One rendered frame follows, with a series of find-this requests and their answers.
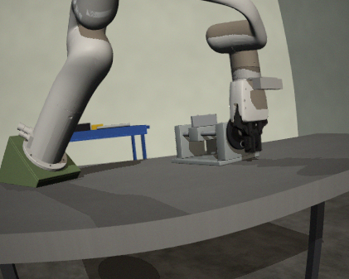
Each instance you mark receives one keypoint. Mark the grey clamp slide with handwheel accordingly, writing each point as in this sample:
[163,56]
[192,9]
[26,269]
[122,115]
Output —
[190,142]

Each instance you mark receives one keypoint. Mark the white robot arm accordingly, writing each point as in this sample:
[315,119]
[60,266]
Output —
[90,57]

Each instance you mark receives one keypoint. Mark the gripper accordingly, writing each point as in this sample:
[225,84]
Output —
[251,105]

